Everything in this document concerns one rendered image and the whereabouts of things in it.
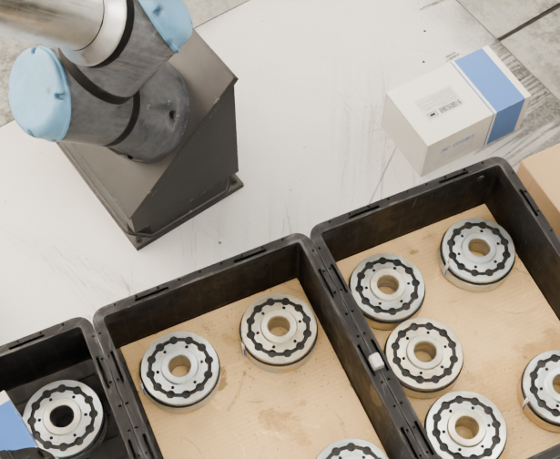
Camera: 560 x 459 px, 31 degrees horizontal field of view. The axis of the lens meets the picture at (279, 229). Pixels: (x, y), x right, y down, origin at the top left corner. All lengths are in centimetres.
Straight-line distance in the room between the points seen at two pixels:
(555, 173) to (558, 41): 135
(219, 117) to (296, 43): 40
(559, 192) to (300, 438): 51
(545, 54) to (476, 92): 115
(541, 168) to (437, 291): 25
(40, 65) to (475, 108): 70
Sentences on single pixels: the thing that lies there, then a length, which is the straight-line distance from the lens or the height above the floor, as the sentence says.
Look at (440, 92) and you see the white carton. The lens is 164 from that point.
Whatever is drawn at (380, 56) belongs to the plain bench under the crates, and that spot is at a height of 70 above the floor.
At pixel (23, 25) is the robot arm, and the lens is 114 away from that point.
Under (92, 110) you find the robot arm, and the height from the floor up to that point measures 105.
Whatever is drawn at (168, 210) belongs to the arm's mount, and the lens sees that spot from 155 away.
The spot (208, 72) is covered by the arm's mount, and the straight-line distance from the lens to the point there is 142.
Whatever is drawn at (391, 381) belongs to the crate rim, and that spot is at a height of 93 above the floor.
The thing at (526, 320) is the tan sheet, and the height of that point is 83.
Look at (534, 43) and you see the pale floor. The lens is 281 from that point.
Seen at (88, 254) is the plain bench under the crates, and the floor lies 70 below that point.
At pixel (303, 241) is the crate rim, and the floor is 93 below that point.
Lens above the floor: 207
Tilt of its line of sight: 60 degrees down
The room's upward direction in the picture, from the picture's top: 1 degrees clockwise
